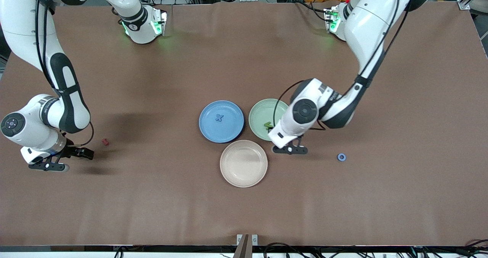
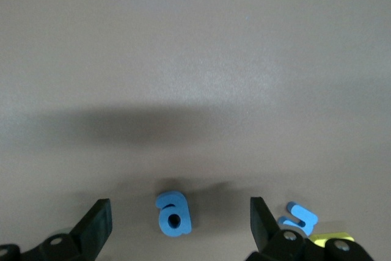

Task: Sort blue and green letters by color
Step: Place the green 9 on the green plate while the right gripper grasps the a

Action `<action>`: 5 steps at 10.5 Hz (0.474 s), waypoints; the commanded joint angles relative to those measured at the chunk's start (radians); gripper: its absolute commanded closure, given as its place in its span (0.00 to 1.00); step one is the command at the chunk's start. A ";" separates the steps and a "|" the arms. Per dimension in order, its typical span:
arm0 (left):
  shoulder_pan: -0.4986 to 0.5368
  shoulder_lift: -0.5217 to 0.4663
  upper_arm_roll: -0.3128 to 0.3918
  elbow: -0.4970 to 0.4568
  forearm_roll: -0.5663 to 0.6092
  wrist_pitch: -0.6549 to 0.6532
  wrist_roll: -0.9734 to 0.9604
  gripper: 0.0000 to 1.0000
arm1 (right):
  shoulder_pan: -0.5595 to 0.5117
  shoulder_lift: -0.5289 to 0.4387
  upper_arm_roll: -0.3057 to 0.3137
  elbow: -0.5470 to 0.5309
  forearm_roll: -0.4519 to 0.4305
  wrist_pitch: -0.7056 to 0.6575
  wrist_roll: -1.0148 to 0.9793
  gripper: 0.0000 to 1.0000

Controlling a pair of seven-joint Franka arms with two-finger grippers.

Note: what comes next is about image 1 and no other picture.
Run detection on brown post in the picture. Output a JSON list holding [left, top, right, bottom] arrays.
[[233, 234, 253, 258]]

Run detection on blue plate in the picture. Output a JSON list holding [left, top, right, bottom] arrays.
[[199, 100, 245, 144]]

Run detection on black cables under table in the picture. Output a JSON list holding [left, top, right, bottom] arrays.
[[112, 242, 488, 258]]

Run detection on beige plate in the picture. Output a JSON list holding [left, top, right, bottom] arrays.
[[220, 139, 268, 188]]

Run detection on green plate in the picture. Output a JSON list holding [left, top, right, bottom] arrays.
[[248, 98, 291, 141]]

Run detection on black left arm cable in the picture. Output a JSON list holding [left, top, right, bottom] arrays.
[[273, 0, 412, 131]]

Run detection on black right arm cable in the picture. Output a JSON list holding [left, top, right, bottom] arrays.
[[34, 0, 95, 148]]

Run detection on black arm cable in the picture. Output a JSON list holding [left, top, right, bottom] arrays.
[[34, 0, 95, 148], [273, 0, 412, 131]]

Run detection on brown table cover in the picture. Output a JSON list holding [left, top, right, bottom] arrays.
[[0, 1, 488, 247]]

